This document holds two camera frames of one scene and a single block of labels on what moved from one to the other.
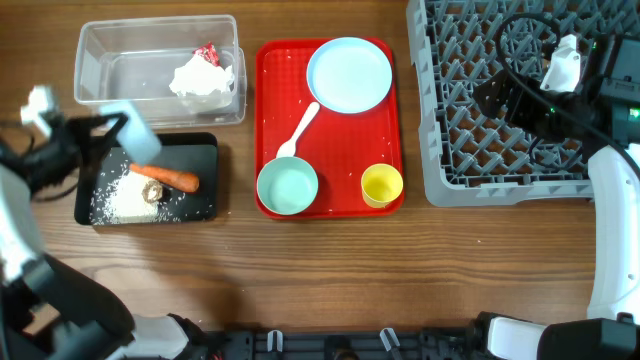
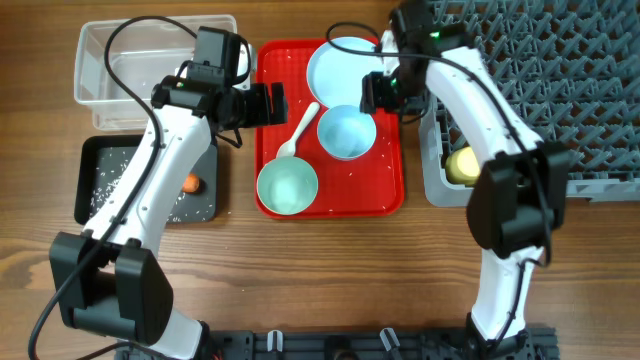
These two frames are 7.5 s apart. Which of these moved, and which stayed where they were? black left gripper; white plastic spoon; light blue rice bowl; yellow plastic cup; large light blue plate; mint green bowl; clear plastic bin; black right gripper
Moved: light blue rice bowl; yellow plastic cup; black left gripper; black right gripper
Stayed: mint green bowl; clear plastic bin; white plastic spoon; large light blue plate
